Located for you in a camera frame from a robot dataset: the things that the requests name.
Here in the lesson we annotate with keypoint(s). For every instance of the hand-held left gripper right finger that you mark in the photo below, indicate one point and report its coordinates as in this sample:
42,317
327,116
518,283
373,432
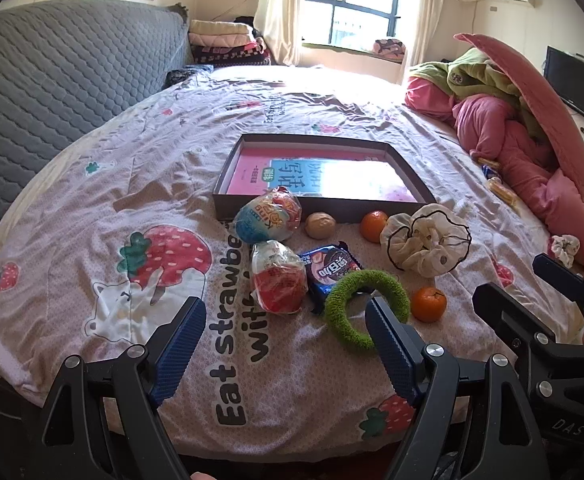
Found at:
389,340

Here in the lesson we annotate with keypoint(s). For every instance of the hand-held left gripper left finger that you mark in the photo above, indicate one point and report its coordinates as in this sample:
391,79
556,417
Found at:
182,340

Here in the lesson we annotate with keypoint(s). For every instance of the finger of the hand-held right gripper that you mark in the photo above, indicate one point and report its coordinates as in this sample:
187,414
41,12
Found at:
556,272
501,305

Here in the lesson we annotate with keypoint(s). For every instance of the small tangerine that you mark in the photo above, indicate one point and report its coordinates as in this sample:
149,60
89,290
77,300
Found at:
374,226
428,305

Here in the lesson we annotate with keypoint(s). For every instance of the blue cookie packet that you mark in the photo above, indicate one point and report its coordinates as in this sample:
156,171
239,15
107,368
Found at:
327,267

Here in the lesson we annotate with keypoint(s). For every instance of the red white snack bag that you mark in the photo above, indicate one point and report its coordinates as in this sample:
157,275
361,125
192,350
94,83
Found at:
279,280

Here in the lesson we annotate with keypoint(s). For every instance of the walnut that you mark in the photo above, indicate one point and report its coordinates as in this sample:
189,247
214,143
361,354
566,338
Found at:
320,225

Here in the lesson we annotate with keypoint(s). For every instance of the dark cardboard box tray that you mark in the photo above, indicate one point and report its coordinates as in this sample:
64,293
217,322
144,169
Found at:
332,210

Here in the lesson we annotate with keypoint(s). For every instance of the blue white snack bag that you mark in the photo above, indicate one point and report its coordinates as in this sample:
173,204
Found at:
262,220

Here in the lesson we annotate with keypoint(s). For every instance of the white scrunchie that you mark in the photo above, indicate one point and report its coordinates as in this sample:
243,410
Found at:
563,251

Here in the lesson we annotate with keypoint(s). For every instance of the yellow snack packet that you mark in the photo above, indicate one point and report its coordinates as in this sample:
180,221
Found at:
504,192

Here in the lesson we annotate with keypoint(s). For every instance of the small blue snack packet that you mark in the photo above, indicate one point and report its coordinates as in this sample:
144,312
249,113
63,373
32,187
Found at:
491,171

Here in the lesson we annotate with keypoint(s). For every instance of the orange snack packet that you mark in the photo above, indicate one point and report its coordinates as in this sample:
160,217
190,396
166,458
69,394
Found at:
486,162

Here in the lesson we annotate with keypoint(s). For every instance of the pink quilt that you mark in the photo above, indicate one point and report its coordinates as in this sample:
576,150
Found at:
486,125

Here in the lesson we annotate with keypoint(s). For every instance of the black television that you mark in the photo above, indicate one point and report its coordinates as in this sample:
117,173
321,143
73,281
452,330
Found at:
574,85

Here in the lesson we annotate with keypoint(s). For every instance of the green blanket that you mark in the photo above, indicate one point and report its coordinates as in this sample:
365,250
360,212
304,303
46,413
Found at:
481,77

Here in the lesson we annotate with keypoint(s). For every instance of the dark patterned pillow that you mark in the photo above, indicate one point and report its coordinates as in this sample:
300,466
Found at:
182,76

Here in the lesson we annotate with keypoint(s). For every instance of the patterned folded blanket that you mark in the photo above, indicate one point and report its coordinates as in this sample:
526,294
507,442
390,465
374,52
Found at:
389,50

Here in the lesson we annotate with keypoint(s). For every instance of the grey quilted headboard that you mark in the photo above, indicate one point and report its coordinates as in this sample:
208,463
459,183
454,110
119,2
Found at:
47,85

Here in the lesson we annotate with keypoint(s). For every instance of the cream curtain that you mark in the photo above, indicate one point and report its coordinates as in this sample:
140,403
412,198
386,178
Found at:
279,10
416,15

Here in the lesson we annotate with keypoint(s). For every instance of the stack of folded blankets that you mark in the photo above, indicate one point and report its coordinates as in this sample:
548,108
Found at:
227,40

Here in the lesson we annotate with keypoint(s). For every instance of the barred window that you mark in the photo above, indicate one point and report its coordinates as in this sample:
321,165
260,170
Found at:
356,0

